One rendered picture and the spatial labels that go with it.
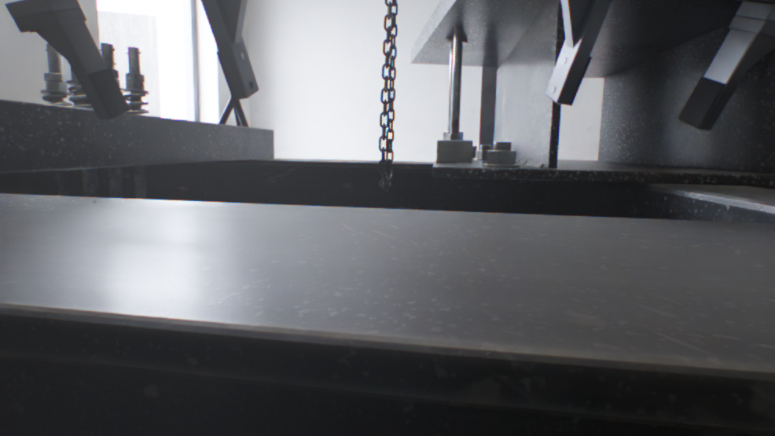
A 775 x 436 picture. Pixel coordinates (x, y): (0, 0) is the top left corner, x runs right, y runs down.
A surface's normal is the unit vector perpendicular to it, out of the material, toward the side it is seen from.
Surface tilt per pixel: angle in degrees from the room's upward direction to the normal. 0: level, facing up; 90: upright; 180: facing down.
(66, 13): 83
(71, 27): 83
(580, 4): 113
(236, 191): 90
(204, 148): 90
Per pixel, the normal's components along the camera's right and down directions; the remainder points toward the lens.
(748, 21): -0.98, -0.13
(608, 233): 0.02, -0.99
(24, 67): 0.99, 0.04
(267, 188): -0.14, 0.11
